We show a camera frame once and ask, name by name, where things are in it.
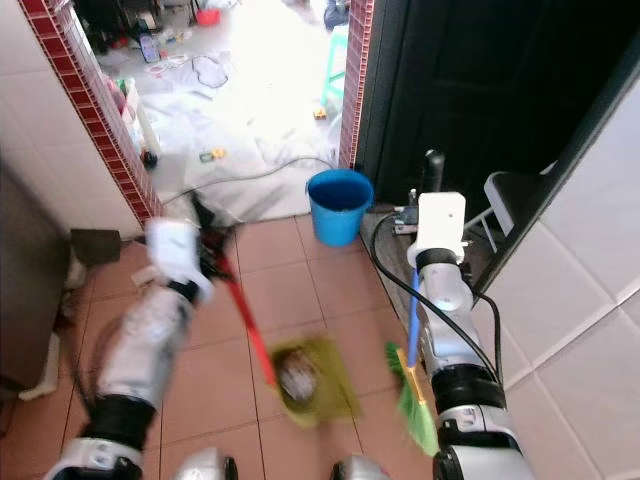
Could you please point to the black seat white frame chair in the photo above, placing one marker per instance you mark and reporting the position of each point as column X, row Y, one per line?
column 515, row 195

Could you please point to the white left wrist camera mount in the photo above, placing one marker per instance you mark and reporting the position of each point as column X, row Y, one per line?
column 175, row 255

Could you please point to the dark flat floor block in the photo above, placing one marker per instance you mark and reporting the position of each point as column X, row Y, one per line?
column 94, row 246

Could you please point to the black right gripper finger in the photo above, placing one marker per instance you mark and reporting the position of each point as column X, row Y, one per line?
column 433, row 170

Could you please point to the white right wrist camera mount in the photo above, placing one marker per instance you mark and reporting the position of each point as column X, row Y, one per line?
column 440, row 225

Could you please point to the silver right robot knee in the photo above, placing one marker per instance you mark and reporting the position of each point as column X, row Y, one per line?
column 358, row 469

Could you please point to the blue plastic bucket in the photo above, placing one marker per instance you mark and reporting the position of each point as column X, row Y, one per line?
column 340, row 206

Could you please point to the red bowl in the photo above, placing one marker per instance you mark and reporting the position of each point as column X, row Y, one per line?
column 207, row 16

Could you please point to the grey metal cabinet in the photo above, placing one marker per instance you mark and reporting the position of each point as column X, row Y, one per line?
column 32, row 290

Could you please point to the silver robot knee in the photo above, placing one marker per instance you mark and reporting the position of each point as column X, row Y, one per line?
column 210, row 466
column 358, row 469

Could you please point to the small yellow toy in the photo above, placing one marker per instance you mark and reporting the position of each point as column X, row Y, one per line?
column 320, row 114

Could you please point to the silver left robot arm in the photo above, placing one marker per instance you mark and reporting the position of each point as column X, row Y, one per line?
column 150, row 350

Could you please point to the dark wooden door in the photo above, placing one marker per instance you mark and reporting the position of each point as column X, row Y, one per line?
column 490, row 90

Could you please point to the black smartphone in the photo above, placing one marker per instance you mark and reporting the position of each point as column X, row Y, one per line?
column 149, row 47

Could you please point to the white plastic bottle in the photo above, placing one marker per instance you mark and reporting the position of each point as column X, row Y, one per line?
column 145, row 125

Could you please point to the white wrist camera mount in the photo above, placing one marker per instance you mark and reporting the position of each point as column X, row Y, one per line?
column 440, row 225
column 175, row 255

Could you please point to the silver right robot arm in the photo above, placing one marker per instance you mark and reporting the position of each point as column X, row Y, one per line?
column 460, row 340

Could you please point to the turquoise plastic stool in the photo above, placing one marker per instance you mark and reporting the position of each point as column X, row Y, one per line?
column 335, row 65

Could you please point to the small yellow green packet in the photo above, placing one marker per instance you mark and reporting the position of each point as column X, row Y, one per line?
column 213, row 155

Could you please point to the silver left robot knee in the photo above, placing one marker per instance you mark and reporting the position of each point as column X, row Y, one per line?
column 210, row 466

